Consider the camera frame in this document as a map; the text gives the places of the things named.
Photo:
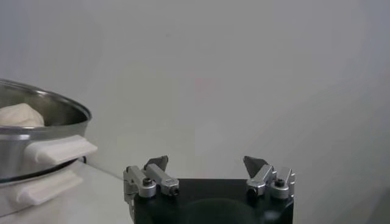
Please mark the perforated steel steamer basket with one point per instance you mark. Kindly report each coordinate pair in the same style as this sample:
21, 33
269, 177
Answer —
18, 152

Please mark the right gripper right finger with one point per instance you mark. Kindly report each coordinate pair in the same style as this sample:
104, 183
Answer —
262, 179

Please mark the white electric cooker base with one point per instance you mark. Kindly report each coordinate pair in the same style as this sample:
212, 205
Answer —
45, 188

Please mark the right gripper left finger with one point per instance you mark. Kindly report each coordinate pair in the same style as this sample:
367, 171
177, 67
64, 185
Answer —
146, 185

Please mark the white steamed baozi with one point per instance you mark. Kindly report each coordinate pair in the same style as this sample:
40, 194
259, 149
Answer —
18, 115

